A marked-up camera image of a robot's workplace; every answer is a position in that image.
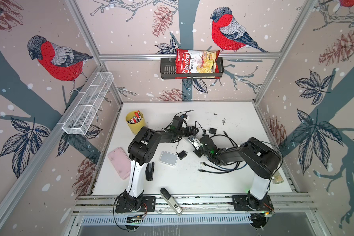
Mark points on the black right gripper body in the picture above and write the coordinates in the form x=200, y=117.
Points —
x=200, y=151

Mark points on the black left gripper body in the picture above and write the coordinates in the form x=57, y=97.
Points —
x=186, y=132

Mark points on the black power adapter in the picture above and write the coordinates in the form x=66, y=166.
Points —
x=206, y=134
x=181, y=154

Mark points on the white network switch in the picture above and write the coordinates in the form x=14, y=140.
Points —
x=191, y=139
x=168, y=158

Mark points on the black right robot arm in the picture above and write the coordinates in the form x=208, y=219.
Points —
x=255, y=154

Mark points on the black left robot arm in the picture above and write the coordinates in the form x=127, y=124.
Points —
x=142, y=150

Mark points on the yellow cup with pens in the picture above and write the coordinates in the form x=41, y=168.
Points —
x=135, y=120

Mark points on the black stapler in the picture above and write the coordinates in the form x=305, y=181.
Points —
x=150, y=171

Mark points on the black grey remote device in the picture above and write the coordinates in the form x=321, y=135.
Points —
x=171, y=201

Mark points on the red cassava chips bag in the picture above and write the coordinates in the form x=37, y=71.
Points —
x=205, y=60

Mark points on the black wall basket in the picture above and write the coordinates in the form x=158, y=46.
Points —
x=169, y=70

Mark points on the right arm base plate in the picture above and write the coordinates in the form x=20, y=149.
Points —
x=242, y=203

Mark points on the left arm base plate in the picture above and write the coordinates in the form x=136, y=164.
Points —
x=125, y=203

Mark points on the white wire mesh shelf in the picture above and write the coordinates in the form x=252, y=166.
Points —
x=84, y=112

